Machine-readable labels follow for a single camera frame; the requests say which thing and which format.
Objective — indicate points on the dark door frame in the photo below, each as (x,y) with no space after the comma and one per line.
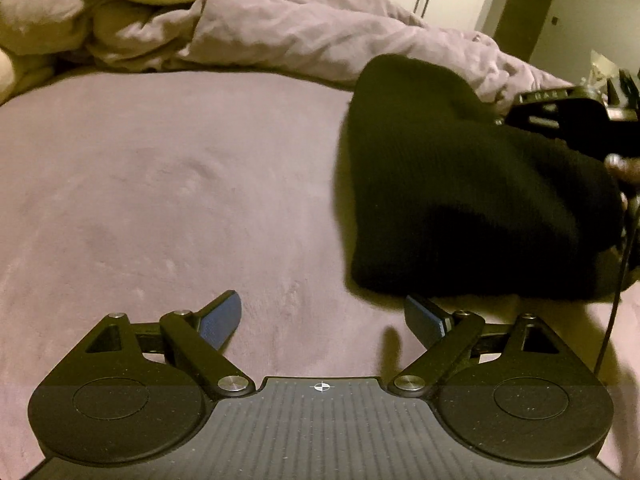
(525,5)

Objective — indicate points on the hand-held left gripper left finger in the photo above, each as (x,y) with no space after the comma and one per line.
(221,320)

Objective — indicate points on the purple duvet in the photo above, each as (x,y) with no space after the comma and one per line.
(280,30)

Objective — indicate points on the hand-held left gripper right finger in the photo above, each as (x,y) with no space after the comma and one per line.
(425,321)

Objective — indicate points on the person's right hand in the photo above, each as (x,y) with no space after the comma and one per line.
(624,167)

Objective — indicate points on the black pants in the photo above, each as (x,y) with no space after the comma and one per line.
(465,195)

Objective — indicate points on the large pink plush toy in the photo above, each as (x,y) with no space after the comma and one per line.
(11,72)

